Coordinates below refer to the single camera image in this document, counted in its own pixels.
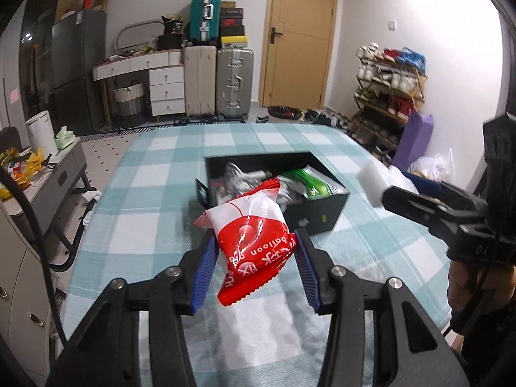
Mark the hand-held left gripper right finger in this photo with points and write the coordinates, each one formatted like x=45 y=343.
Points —
x=308 y=274

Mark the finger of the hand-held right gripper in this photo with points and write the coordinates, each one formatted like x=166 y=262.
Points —
x=415 y=207
x=463 y=203

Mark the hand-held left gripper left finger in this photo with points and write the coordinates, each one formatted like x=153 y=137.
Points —
x=203 y=274

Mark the white bubble wrap piece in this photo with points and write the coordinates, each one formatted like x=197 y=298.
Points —
x=373 y=185

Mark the red and white packet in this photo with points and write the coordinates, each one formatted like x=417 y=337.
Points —
x=250 y=242

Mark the black cardboard box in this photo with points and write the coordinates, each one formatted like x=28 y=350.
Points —
x=318 y=213

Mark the green packet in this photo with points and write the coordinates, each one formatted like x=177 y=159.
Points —
x=312 y=183

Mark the person's right forearm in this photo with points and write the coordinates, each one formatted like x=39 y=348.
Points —
x=463 y=290

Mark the dark blue cloth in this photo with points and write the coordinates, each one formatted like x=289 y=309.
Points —
x=423 y=185

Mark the white plastic bag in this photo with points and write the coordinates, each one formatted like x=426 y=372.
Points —
x=429 y=165

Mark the purple paper bag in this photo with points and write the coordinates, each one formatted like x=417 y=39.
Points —
x=413 y=141

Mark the checked teal tablecloth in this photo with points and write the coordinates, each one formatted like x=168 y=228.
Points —
x=149 y=209

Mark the wooden shoe rack with shoes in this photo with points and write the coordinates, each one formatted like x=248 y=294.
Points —
x=387 y=96

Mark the row of shoes on floor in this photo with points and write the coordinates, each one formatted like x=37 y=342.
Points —
x=314 y=116

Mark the grey side table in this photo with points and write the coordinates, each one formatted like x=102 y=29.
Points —
x=60 y=177

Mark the white cabinet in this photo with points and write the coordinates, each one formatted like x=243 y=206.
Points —
x=24 y=282

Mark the woven laundry basket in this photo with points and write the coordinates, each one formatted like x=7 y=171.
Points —
x=129 y=105

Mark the white desk with drawers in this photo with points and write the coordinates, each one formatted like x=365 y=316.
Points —
x=165 y=88

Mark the beige suitcase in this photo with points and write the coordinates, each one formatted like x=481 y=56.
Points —
x=200 y=82

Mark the silver suitcase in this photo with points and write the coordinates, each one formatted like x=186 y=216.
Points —
x=234 y=84

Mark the green tissue pack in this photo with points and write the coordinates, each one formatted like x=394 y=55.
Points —
x=64 y=137

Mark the yellow plastic bag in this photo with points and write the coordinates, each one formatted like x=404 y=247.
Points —
x=34 y=165

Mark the wooden door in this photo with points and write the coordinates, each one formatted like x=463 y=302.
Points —
x=298 y=40

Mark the white trash bin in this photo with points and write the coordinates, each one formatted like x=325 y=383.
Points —
x=40 y=133

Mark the grey refrigerator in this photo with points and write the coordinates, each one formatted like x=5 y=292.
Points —
x=80 y=72

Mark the black bag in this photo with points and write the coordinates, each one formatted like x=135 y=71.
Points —
x=171 y=32

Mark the oval mirror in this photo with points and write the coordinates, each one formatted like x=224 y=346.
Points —
x=135 y=34

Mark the stack of shoe boxes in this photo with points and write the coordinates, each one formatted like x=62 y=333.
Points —
x=232 y=24

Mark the teal suitcase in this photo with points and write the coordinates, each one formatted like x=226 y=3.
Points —
x=203 y=16

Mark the pink note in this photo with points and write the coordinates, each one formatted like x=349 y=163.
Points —
x=14 y=95

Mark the dark glass cabinet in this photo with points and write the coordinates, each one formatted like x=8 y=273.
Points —
x=40 y=48

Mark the cardboard boxes on refrigerator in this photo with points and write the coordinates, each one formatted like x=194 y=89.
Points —
x=86 y=2

